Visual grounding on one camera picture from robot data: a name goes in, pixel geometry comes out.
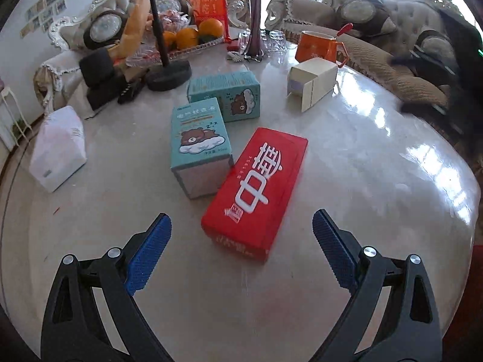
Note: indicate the purple vase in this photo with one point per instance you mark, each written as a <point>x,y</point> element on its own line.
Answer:
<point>256,26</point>

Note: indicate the pink wrapped snacks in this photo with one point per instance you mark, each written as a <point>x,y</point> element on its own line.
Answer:
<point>171,20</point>

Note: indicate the glass fruit tray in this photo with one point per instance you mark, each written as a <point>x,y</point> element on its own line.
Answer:
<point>147,58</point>

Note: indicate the square brown-edged cushion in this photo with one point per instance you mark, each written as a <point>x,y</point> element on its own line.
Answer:
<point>434,51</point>
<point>364,15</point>

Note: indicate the white paper packet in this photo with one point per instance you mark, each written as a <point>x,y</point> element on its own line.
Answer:
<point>56,147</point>

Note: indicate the teal bear-print box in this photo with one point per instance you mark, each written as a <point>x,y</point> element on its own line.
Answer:
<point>200,135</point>
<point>226,83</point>

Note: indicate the black lamp stand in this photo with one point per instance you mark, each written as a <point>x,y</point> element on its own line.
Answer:
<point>168,77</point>

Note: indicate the open white box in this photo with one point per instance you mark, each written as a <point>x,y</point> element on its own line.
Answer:
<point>317,79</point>

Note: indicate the red spoon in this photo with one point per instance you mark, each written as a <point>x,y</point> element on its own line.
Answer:
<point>345,28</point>

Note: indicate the black box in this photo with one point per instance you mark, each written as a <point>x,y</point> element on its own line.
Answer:
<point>103,96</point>

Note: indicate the red printed box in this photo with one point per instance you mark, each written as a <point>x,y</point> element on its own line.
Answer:
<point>260,192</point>

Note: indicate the black foam block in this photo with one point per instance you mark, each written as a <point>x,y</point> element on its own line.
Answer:
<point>96,68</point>

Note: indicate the group of wall photos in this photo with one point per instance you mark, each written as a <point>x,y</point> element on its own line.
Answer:
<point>45,7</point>

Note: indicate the clear glass cup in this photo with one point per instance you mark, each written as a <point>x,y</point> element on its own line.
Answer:
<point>244,41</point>
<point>278,40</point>

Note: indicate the black remote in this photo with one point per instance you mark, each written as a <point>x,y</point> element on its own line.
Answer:
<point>130,91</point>

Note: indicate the white rack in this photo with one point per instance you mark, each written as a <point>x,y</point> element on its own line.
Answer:
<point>11,117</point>

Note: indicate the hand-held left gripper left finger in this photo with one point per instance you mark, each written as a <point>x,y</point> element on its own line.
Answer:
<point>149,250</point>

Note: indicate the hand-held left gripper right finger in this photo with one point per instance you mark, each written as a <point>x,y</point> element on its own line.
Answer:
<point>336,250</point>

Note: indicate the yellow cushion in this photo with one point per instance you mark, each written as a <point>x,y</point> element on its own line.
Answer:
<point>134,22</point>

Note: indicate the orange fruit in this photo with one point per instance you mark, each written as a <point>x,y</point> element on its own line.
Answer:
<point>187,37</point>
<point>211,28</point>
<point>169,41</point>

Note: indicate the ornate beige sofa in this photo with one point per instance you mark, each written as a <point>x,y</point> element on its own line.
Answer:
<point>62,64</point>
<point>377,56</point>

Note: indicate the red sign card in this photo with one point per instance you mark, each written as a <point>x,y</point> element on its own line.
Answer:
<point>207,3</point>

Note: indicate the orange mug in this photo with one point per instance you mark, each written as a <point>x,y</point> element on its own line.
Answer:
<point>315,47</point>

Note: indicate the round brown-edged cushion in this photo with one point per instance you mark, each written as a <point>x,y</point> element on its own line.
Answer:
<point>171,2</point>
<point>105,28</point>

